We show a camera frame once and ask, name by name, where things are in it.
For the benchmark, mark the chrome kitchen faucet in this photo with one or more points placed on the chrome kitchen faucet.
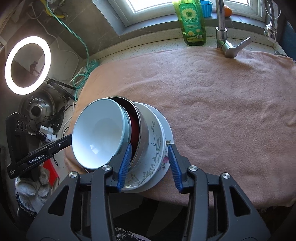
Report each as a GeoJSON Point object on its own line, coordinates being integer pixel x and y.
{"type": "Point", "coordinates": [251, 21]}

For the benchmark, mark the black charger box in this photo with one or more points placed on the black charger box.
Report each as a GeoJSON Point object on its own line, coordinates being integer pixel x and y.
{"type": "Point", "coordinates": [56, 121]}

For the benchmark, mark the white ring light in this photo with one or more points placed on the white ring light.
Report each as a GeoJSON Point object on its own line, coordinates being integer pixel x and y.
{"type": "Point", "coordinates": [27, 65]}

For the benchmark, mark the large stainless steel bowl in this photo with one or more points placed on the large stainless steel bowl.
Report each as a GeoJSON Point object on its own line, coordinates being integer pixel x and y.
{"type": "Point", "coordinates": [143, 141]}

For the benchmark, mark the white plate green leaf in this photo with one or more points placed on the white plate green leaf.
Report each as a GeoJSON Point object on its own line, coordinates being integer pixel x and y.
{"type": "Point", "coordinates": [151, 161]}

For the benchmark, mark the red box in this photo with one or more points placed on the red box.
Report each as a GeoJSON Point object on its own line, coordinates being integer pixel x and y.
{"type": "Point", "coordinates": [53, 175]}

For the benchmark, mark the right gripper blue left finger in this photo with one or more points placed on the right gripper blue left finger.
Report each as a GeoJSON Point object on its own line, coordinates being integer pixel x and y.
{"type": "Point", "coordinates": [55, 219]}

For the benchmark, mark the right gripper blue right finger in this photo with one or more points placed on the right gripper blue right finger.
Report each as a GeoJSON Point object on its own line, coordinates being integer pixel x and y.
{"type": "Point", "coordinates": [218, 207]}

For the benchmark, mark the orange tangerine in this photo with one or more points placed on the orange tangerine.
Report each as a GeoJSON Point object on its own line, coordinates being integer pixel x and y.
{"type": "Point", "coordinates": [227, 11]}

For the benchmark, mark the large floral rim plate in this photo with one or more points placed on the large floral rim plate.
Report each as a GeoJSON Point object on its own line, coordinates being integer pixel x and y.
{"type": "Point", "coordinates": [164, 166]}

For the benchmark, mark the green dish soap bottle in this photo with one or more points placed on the green dish soap bottle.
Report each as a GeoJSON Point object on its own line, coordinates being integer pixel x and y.
{"type": "Point", "coordinates": [191, 20]}

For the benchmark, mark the white power adapters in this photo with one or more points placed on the white power adapters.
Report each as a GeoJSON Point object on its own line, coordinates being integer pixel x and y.
{"type": "Point", "coordinates": [47, 134]}

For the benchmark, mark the pink towel mat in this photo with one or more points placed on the pink towel mat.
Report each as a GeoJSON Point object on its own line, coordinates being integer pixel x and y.
{"type": "Point", "coordinates": [227, 115]}

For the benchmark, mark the steel pot lid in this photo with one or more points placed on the steel pot lid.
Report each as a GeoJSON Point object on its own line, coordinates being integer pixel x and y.
{"type": "Point", "coordinates": [37, 106]}

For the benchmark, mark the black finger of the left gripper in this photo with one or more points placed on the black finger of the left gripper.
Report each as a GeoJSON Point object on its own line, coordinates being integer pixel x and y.
{"type": "Point", "coordinates": [60, 144]}

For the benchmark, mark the black tripod stand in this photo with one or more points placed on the black tripod stand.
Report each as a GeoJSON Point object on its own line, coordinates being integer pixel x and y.
{"type": "Point", "coordinates": [60, 87]}

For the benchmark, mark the white gloved left hand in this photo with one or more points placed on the white gloved left hand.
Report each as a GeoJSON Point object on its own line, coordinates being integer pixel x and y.
{"type": "Point", "coordinates": [32, 195]}

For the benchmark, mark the white window frame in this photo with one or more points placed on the white window frame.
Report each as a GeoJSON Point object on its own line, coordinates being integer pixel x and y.
{"type": "Point", "coordinates": [124, 14]}

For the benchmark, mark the blue plastic cup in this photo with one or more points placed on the blue plastic cup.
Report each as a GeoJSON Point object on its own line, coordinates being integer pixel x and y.
{"type": "Point", "coordinates": [206, 8]}

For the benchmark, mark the red steel bowl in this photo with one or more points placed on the red steel bowl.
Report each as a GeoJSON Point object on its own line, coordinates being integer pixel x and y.
{"type": "Point", "coordinates": [134, 120]}

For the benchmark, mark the light blue ceramic bowl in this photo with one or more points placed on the light blue ceramic bowl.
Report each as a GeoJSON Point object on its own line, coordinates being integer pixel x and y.
{"type": "Point", "coordinates": [99, 132]}

